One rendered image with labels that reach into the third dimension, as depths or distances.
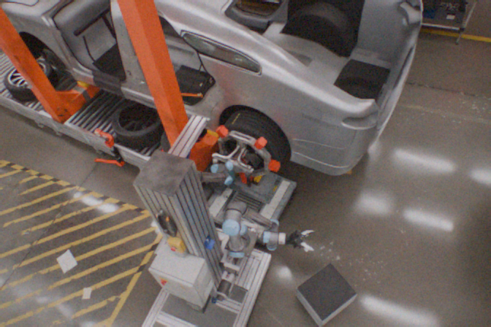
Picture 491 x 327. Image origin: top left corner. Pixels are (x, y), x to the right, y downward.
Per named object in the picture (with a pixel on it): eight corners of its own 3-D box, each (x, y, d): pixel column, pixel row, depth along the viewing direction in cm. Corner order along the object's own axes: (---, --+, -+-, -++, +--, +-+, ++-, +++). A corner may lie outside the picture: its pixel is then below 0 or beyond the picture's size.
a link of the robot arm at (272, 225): (224, 197, 257) (272, 225, 281) (221, 211, 250) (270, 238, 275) (235, 192, 249) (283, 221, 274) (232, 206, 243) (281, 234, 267)
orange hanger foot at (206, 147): (228, 137, 408) (224, 116, 380) (203, 171, 382) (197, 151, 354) (215, 133, 414) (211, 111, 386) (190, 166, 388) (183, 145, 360)
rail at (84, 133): (201, 185, 414) (198, 174, 396) (196, 192, 409) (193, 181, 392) (50, 120, 496) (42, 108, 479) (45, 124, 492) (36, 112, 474)
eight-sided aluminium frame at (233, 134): (271, 178, 364) (270, 143, 321) (268, 183, 361) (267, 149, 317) (225, 159, 382) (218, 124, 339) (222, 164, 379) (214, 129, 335)
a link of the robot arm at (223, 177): (192, 174, 264) (236, 177, 302) (185, 165, 270) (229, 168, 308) (185, 187, 268) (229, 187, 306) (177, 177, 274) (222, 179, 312)
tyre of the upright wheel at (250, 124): (254, 160, 403) (300, 154, 354) (244, 175, 392) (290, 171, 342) (218, 115, 374) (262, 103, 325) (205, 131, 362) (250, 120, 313)
